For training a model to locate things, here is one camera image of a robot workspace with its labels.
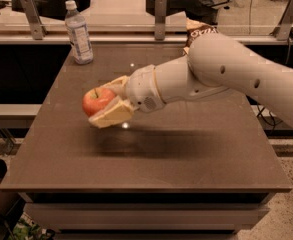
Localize green patterned bag on floor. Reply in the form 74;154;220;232
7;214;55;240

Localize black cable at right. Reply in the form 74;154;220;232
255;104;280;128

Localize metal rail bracket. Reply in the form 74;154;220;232
19;0;47;40
154;0;167;40
272;0;293;41

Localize table drawer front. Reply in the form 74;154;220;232
25;203;269;232

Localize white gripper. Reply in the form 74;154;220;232
88;65;165;128

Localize left metal rail bracket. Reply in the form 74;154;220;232
19;0;47;40

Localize middle metal rail bracket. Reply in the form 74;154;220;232
154;0;167;40

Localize brown yellow chip bag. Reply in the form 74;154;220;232
183;19;218;54

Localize clear blue plastic water bottle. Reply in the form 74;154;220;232
65;0;93;64

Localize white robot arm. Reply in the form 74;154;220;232
89;33;293;128

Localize red apple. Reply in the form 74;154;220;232
82;87;116;117

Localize right metal rail bracket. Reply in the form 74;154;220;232
272;0;293;41

